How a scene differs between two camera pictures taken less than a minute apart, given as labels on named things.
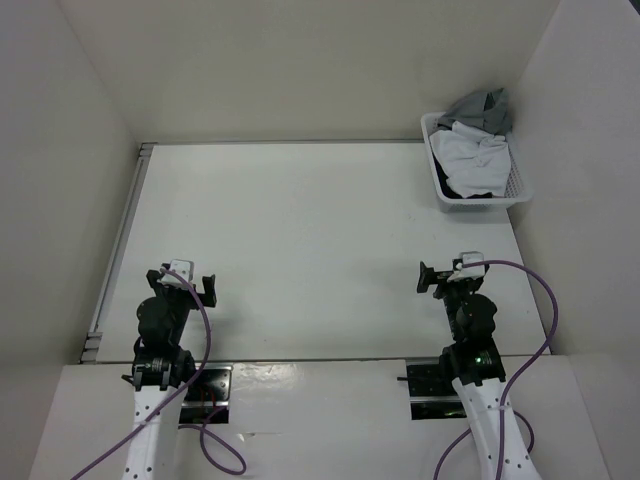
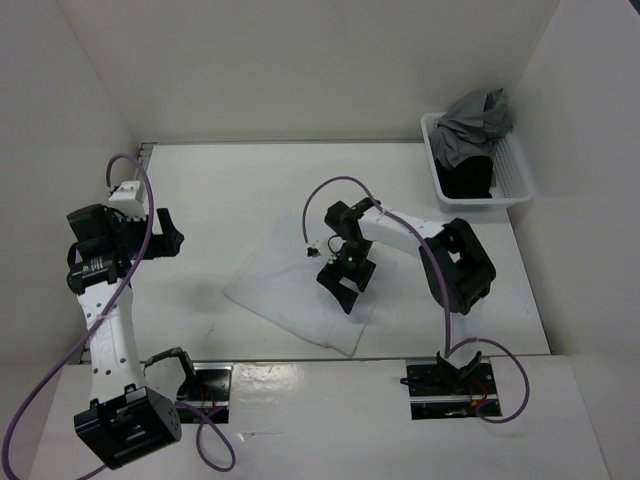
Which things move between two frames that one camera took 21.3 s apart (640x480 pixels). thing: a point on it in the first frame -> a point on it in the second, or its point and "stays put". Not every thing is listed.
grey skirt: x=487 y=111 stays put
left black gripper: x=163 y=289 -> x=166 y=244
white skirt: x=475 y=163 -> x=279 y=282
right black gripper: x=429 y=276 -> x=331 y=275
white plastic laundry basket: x=518 y=190 stays put
